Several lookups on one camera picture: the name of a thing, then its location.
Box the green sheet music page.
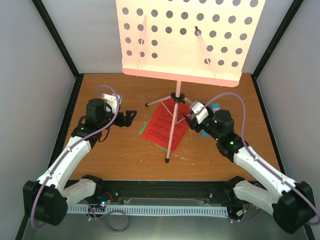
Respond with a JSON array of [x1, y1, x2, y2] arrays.
[[138, 119, 168, 152]]

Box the blue metronome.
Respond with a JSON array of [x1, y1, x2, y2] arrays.
[[200, 103, 220, 137]]

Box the red sheet music page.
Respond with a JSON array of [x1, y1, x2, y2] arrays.
[[141, 99, 190, 151]]

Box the pink music stand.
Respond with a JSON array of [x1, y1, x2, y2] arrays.
[[115, 0, 266, 164]]

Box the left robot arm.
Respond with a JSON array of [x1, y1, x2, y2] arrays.
[[22, 95, 137, 226]]

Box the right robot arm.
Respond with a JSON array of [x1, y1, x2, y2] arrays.
[[185, 108, 320, 234]]

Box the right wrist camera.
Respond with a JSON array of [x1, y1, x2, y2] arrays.
[[190, 101, 209, 125]]

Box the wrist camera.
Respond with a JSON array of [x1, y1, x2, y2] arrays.
[[101, 93, 123, 114], [190, 101, 209, 125]]

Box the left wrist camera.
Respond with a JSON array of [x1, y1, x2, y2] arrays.
[[101, 93, 123, 114]]

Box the black aluminium frame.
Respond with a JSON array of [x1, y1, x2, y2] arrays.
[[14, 0, 320, 240]]

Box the light blue cable duct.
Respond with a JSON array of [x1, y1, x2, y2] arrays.
[[67, 204, 229, 218]]

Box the metal base plate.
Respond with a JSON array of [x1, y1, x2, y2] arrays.
[[22, 212, 308, 240]]

